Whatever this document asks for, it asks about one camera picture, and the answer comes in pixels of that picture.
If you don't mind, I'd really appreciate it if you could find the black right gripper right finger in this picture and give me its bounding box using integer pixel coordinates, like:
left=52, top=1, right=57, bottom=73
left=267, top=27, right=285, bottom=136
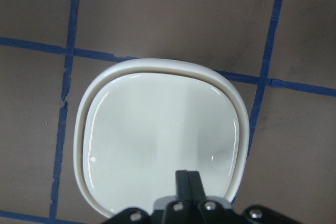
left=187, top=170, right=336, bottom=224

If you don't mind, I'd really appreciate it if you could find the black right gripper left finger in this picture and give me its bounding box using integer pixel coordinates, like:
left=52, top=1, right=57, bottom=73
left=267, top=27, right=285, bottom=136
left=105, top=170, right=190, bottom=223

